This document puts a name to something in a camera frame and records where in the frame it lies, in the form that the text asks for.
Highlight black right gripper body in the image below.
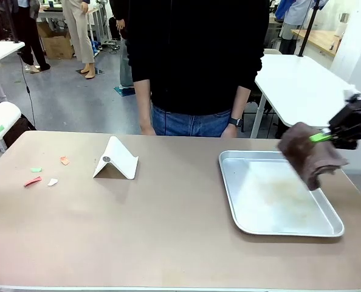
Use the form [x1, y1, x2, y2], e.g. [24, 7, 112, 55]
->
[328, 93, 361, 141]

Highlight brown towel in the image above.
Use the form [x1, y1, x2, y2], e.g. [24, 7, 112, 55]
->
[277, 121, 351, 192]

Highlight pink white lint roller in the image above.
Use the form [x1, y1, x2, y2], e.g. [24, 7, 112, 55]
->
[0, 101, 22, 147]

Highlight person left forearm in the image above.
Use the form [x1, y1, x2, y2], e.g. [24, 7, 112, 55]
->
[229, 85, 252, 120]

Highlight person right forearm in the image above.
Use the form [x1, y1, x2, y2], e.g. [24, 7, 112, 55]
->
[133, 78, 154, 126]

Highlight person left hand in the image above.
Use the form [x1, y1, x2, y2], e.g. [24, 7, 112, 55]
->
[221, 124, 239, 138]

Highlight person right hand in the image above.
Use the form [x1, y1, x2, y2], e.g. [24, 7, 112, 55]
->
[139, 123, 157, 136]

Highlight metal baking tray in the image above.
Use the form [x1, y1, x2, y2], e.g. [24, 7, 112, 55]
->
[218, 150, 345, 238]

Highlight wooden workbench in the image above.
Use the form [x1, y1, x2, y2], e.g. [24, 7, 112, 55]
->
[291, 29, 343, 58]

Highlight black stand pole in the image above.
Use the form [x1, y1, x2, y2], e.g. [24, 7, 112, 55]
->
[298, 0, 321, 58]

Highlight bystander in blue shirt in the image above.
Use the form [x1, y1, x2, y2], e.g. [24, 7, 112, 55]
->
[274, 0, 320, 56]

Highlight blue jeans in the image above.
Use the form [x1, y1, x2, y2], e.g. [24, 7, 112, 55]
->
[151, 103, 233, 137]

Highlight black sweater torso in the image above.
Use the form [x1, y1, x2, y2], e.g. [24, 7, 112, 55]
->
[126, 0, 270, 116]

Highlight blue floor mat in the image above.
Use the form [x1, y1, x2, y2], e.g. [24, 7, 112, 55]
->
[113, 85, 137, 97]

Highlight white folded stand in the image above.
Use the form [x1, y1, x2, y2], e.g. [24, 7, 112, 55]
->
[92, 136, 140, 181]

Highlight bystander in grey jeans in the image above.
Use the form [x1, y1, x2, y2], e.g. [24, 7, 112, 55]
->
[109, 0, 137, 90]

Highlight black floor mat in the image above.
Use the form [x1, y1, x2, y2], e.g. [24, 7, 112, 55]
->
[75, 68, 105, 76]

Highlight bystander in beige trousers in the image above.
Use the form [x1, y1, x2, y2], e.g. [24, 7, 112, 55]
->
[61, 0, 97, 80]

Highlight cardboard box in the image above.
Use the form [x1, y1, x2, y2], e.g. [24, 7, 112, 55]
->
[36, 23, 76, 60]

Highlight red paper scrap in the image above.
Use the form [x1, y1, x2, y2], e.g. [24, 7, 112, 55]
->
[23, 176, 44, 188]

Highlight bystander in black trousers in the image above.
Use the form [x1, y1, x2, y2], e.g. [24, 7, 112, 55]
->
[15, 0, 52, 74]

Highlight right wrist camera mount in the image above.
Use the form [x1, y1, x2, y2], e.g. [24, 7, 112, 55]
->
[343, 87, 361, 100]

